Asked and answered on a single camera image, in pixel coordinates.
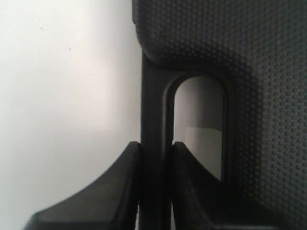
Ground black plastic tool case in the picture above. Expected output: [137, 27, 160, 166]
[132, 0, 307, 230]

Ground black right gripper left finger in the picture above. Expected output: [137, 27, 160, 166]
[24, 142, 142, 230]

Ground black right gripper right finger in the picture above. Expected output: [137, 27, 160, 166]
[170, 142, 292, 230]

